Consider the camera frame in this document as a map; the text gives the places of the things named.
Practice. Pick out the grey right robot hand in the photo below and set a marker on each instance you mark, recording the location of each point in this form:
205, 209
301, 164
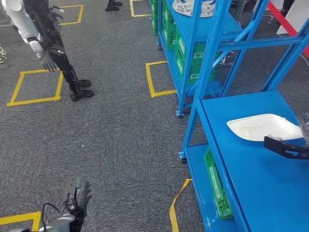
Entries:
289, 152

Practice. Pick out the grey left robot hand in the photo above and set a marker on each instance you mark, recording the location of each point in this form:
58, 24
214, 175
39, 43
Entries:
83, 198

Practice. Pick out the white plastic car part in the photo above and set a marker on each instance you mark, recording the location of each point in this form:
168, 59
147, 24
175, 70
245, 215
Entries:
261, 128

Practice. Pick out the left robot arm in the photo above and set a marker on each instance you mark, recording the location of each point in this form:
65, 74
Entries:
61, 224

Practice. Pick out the blue metal shelf rack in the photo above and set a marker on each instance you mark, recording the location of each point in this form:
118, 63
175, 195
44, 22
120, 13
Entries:
253, 179
188, 64

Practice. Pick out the green plastic crate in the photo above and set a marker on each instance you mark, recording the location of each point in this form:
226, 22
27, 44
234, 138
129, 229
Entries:
169, 35
154, 19
201, 48
224, 208
196, 69

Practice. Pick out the loose yellow tape strip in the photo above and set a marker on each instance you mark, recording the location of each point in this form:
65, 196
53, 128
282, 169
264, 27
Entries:
172, 217

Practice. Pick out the office chair base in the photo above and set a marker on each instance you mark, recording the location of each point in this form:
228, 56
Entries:
226, 62

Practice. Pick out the white board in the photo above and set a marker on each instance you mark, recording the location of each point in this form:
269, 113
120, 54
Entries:
298, 16

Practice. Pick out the white and black humanoid robot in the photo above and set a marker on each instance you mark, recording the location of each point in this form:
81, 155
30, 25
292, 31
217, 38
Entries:
58, 57

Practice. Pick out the person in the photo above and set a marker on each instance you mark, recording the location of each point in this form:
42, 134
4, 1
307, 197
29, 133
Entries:
288, 4

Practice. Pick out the silver wheel cover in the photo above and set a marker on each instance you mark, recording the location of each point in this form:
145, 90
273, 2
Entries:
185, 11

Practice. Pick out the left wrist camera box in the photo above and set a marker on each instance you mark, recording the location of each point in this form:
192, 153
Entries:
70, 189

